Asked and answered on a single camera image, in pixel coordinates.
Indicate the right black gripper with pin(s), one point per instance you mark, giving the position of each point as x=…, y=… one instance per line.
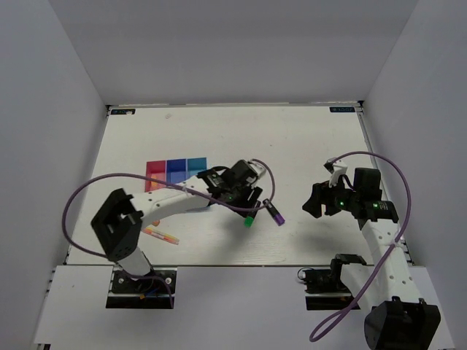
x=321, y=194

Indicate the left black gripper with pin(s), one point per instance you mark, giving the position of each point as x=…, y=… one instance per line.
x=254, y=195

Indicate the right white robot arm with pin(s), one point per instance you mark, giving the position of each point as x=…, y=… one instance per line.
x=397, y=315

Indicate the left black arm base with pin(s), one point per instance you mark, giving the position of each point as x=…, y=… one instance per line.
x=126, y=293

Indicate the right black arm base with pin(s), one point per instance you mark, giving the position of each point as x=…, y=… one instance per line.
x=322, y=293

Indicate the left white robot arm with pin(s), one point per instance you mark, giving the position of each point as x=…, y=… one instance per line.
x=122, y=217

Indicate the green capped black highlighter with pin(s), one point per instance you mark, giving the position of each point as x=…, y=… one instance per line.
x=249, y=221

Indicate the purple capped black highlighter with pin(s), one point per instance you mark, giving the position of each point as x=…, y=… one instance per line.
x=274, y=213

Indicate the light blue container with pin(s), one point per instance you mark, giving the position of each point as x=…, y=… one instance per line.
x=196, y=165

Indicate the dark blue container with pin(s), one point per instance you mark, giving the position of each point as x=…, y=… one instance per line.
x=176, y=170

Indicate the yellow pink highlighter pen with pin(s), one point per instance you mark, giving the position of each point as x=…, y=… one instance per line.
x=161, y=236

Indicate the right blue corner label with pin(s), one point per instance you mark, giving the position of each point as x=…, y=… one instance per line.
x=342, y=109

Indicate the blue corner label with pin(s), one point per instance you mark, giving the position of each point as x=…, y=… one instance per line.
x=122, y=111
x=342, y=109

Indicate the pink container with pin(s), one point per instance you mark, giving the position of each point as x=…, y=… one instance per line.
x=155, y=170

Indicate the left blue corner label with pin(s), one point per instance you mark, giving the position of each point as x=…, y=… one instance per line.
x=122, y=111

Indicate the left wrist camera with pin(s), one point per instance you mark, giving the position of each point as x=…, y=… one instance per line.
x=257, y=167

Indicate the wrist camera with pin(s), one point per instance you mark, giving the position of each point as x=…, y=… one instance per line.
x=336, y=168
x=257, y=167

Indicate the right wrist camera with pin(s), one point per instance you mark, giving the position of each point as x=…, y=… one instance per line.
x=336, y=168

